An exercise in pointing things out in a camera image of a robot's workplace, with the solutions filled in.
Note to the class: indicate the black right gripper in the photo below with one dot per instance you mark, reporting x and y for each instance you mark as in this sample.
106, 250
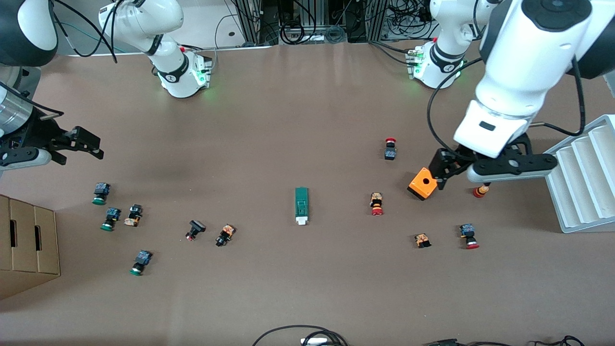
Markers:
36, 133

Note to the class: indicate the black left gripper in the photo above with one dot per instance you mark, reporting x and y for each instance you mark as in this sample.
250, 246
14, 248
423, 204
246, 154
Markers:
462, 156

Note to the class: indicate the green rail with white clip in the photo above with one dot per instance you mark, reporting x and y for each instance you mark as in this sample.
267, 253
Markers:
301, 204

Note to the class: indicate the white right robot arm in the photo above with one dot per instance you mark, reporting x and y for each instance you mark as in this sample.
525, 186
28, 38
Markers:
175, 72

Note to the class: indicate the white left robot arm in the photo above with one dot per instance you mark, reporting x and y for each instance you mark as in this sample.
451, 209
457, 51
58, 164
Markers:
523, 62

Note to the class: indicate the red yellow emergency stop head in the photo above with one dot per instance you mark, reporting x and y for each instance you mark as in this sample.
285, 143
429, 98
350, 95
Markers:
480, 192

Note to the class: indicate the green pushbutton with blue block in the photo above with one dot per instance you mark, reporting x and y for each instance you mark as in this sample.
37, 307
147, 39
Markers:
111, 218
100, 192
141, 262

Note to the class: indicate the red pushbutton with black block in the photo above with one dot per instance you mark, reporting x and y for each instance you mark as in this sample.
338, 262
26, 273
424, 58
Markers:
390, 150

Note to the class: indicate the red pushbutton with blue block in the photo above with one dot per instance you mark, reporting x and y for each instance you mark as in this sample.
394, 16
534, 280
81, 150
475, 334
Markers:
469, 236

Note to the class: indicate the small orange contact block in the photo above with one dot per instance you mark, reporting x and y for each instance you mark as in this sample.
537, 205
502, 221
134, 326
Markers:
423, 240

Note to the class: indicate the red pushbutton with orange block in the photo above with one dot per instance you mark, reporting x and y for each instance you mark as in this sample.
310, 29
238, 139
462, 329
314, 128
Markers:
376, 203

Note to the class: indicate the black pushbutton with orange block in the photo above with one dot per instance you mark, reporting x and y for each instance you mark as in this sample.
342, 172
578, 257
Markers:
225, 234
134, 215

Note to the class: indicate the brown cardboard box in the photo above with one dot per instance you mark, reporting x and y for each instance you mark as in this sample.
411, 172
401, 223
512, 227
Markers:
29, 245

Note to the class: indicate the black square pushbutton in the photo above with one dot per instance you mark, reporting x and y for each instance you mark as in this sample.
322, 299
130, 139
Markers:
196, 228

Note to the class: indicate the white ribbed tray rack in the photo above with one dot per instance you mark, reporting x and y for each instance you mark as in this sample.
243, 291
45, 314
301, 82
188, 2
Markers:
581, 197

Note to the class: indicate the white plug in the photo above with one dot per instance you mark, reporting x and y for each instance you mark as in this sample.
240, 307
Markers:
314, 341

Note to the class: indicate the orange button enclosure box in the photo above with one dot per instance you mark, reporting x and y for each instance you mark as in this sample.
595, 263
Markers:
420, 185

